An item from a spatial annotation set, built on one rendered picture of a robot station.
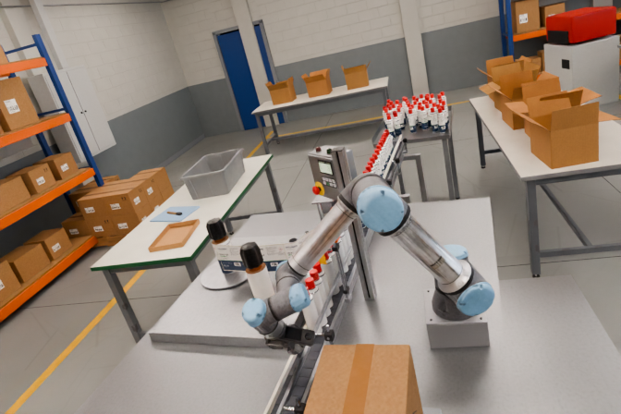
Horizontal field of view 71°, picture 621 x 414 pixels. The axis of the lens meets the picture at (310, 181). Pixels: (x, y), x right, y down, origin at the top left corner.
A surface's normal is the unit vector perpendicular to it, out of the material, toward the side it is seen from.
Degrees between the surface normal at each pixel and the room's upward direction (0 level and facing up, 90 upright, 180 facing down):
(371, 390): 0
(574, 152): 91
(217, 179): 95
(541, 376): 0
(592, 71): 90
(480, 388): 0
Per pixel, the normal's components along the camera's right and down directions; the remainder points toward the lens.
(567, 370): -0.23, -0.91
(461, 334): -0.18, 0.39
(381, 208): 0.00, 0.24
